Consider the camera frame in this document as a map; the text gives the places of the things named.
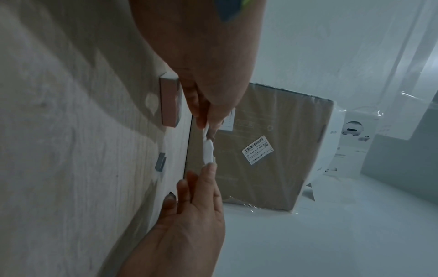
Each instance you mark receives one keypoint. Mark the person's left hand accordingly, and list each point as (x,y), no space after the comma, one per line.
(198,54)

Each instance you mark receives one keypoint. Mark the person's right hand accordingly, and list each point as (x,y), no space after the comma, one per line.
(184,238)

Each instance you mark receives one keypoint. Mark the blue dotted staples box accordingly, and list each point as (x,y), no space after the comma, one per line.
(161,162)

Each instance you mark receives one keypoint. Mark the small white plastic part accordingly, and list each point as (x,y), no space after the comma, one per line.
(208,151)

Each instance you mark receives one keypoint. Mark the grey wrist cuff lime trim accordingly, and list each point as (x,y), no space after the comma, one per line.
(229,9)

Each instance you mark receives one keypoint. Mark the small pinkish cardboard box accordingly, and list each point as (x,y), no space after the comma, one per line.
(169,102)

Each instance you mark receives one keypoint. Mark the large brown cardboard box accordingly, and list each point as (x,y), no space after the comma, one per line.
(273,175)

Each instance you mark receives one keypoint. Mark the white printed product box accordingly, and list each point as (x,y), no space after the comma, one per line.
(352,146)

